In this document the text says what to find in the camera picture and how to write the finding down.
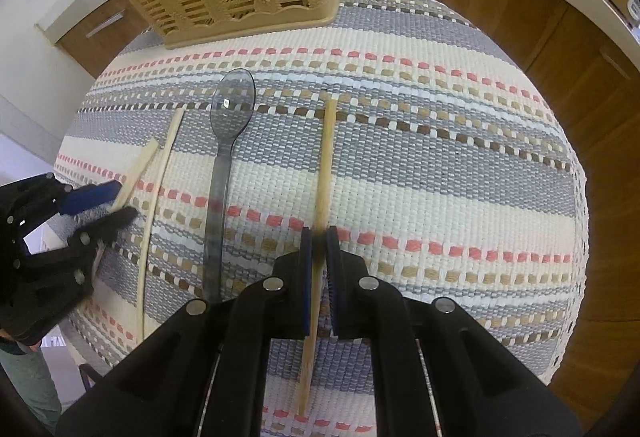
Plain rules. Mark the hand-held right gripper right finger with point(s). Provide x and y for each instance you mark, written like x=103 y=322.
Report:
x=332 y=297

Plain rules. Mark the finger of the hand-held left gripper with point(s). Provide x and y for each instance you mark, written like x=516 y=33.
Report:
x=112 y=223
x=92 y=197

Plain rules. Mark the person's green trousers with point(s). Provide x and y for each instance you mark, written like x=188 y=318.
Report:
x=25 y=382

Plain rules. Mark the striped woven tablecloth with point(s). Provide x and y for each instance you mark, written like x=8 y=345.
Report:
x=425 y=167

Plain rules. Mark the wooden chopstick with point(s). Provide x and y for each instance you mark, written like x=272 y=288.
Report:
x=325 y=167
x=160 y=182
x=140 y=167

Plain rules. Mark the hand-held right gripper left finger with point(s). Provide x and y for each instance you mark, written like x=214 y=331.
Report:
x=306 y=287

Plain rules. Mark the clear plastic spoon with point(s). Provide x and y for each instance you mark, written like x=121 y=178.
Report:
x=232 y=107

